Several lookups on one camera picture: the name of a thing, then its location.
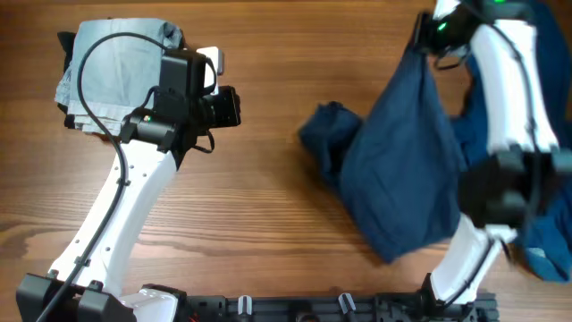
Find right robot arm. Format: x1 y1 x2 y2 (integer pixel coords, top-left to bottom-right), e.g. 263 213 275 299
414 0 571 313

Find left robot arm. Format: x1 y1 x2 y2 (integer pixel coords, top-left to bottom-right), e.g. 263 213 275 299
16 47 240 321

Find crumpled teal blue garment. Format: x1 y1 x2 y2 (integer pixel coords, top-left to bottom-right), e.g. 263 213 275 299
450 1 571 283

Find dark navy shorts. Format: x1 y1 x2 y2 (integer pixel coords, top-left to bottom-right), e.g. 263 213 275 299
299 47 465 263

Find folded light denim garment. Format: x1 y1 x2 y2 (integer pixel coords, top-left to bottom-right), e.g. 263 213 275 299
68 18 183 136

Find folded black garment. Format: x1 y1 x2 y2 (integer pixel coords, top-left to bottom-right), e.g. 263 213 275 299
55 31 76 129

